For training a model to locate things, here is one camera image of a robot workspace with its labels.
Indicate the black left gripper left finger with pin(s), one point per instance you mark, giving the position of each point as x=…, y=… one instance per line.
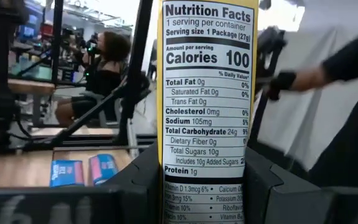
x=148, y=174

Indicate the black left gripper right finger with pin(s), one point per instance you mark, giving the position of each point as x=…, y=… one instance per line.
x=259, y=186

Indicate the blue Rice Krispies cereal box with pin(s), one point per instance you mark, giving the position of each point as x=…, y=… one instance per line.
x=67, y=173
x=103, y=169

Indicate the yellow Corn Pops cereal box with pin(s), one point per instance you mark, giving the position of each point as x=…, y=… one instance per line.
x=207, y=93

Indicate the person's forearm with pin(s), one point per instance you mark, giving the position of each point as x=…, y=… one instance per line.
x=309, y=79

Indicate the person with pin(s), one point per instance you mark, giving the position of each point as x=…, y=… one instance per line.
x=353, y=140
x=104, y=81

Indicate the background wooden table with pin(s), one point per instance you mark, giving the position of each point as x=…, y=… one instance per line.
x=33, y=87

